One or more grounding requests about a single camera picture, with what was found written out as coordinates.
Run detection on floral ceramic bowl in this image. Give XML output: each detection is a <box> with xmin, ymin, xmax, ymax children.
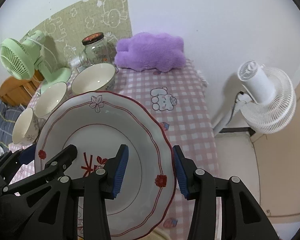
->
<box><xmin>34</xmin><ymin>82</ymin><xmax>68</xmax><ymax>119</ymax></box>
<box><xmin>71</xmin><ymin>63</ymin><xmax>116</xmax><ymax>95</ymax></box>
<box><xmin>12</xmin><ymin>108</ymin><xmax>40</xmax><ymax>146</ymax></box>

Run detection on red floral white plate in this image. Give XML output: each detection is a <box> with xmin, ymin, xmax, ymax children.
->
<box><xmin>34</xmin><ymin>92</ymin><xmax>176</xmax><ymax>239</ymax></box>

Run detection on round yellow floral plate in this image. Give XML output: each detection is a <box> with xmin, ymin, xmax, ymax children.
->
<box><xmin>144</xmin><ymin>229</ymin><xmax>171</xmax><ymax>240</ymax></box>

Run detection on grey plaid pillow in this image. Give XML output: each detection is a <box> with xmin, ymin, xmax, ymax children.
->
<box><xmin>0</xmin><ymin>102</ymin><xmax>26</xmax><ymax>152</ymax></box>

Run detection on wooden bed headboard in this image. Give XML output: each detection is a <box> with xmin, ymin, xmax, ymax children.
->
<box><xmin>0</xmin><ymin>70</ymin><xmax>44</xmax><ymax>107</ymax></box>

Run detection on cotton swab container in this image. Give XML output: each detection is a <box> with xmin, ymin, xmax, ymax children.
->
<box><xmin>69</xmin><ymin>56</ymin><xmax>87</xmax><ymax>73</ymax></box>

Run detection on green desk fan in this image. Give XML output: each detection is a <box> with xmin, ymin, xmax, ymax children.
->
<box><xmin>0</xmin><ymin>30</ymin><xmax>71</xmax><ymax>84</ymax></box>

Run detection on pink checkered tablecloth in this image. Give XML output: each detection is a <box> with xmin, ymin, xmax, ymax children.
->
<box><xmin>8</xmin><ymin>58</ymin><xmax>221</xmax><ymax>240</ymax></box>

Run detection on white clip fan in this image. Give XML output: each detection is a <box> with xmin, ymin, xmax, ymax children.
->
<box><xmin>213</xmin><ymin>60</ymin><xmax>297</xmax><ymax>135</ymax></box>

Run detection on glass jar with lid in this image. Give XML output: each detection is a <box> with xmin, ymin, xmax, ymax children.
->
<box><xmin>79</xmin><ymin>32</ymin><xmax>113</xmax><ymax>67</ymax></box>

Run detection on purple plush toy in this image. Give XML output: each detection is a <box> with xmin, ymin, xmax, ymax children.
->
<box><xmin>114</xmin><ymin>33</ymin><xmax>186</xmax><ymax>73</ymax></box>

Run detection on green patterned wall mat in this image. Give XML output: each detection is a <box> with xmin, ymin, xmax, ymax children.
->
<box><xmin>21</xmin><ymin>0</ymin><xmax>132</xmax><ymax>66</ymax></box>

